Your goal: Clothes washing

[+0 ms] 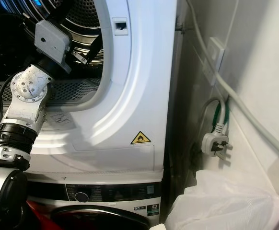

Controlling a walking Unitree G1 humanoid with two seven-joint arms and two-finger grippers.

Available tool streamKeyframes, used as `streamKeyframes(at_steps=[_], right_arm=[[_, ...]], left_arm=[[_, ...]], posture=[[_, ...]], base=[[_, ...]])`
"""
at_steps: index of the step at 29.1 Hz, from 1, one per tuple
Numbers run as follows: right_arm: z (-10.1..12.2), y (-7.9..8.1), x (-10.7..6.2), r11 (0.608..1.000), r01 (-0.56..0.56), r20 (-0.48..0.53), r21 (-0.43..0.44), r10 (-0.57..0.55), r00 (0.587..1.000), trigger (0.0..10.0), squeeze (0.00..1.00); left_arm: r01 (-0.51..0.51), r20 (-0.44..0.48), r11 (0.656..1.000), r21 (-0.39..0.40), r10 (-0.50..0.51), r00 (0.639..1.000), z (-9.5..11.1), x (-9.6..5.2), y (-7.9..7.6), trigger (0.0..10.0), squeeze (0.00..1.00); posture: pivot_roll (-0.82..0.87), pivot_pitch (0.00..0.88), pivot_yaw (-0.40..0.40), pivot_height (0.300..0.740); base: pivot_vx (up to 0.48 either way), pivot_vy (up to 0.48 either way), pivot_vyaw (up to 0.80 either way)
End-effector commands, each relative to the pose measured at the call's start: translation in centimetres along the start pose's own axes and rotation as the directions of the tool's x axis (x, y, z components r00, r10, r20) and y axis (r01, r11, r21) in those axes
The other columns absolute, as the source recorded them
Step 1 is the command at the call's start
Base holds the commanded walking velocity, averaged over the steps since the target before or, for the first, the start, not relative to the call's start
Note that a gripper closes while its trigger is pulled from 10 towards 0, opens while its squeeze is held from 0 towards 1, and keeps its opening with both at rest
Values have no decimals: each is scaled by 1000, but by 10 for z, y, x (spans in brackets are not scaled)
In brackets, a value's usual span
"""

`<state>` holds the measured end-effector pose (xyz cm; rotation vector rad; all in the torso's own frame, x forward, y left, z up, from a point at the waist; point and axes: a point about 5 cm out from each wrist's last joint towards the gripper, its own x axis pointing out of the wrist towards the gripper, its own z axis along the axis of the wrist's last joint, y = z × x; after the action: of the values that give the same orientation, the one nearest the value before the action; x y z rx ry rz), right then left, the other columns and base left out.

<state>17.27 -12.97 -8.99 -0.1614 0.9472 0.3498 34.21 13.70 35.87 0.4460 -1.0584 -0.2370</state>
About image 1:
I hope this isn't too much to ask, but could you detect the white wall switch plate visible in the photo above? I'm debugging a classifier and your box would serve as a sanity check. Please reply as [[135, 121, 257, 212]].
[[202, 37, 226, 87]]

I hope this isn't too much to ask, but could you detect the small warranty number sticker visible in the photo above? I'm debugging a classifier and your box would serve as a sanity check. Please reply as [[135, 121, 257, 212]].
[[147, 204, 161, 216]]

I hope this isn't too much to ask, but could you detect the black wall fitting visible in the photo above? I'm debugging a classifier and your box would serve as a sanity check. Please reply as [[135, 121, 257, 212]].
[[189, 144, 202, 171]]

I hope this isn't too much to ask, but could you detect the yellow triangle warning sticker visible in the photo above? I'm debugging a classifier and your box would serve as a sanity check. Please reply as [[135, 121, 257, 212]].
[[130, 131, 152, 144]]

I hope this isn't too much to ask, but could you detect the dark round washer door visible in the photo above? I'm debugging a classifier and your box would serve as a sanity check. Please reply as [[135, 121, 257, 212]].
[[51, 205, 152, 230]]

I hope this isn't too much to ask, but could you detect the red garment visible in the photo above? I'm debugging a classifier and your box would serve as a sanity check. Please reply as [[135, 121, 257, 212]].
[[27, 201, 58, 230]]

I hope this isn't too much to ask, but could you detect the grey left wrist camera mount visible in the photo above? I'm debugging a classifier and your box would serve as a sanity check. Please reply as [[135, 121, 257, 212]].
[[34, 21, 74, 65]]

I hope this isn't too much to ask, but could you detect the grey perforated lint filter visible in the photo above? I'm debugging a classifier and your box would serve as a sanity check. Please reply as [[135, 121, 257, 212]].
[[0, 79, 104, 108]]

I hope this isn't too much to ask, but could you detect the steel dryer drum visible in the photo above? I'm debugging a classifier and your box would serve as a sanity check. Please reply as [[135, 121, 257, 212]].
[[0, 0, 114, 82]]

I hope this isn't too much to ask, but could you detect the white tumble dryer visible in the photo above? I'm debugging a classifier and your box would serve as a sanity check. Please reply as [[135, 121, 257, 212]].
[[0, 0, 177, 175]]

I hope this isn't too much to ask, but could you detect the green cable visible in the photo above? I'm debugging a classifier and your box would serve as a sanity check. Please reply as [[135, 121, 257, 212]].
[[211, 98, 230, 127]]

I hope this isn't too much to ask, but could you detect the black washer control knob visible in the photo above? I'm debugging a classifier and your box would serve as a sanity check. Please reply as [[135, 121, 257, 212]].
[[75, 192, 90, 204]]

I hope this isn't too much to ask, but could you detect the white wall pipe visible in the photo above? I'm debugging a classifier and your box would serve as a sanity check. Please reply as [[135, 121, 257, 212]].
[[185, 0, 279, 159]]

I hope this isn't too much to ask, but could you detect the white three-pin plug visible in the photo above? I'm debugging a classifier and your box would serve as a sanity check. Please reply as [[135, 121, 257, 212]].
[[201, 124, 233, 156]]

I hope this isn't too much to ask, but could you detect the white instruction sticker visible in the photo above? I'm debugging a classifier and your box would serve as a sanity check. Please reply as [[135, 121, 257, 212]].
[[46, 111, 78, 130]]

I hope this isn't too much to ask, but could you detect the grey plug cable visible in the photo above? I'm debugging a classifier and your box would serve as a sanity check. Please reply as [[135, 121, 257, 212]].
[[195, 97, 224, 139]]

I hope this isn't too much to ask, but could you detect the white washing machine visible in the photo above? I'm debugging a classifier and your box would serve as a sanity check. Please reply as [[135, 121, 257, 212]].
[[24, 170, 164, 230]]

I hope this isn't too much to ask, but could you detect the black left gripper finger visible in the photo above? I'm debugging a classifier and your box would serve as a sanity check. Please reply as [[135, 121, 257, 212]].
[[84, 36, 105, 64], [47, 0, 72, 24]]

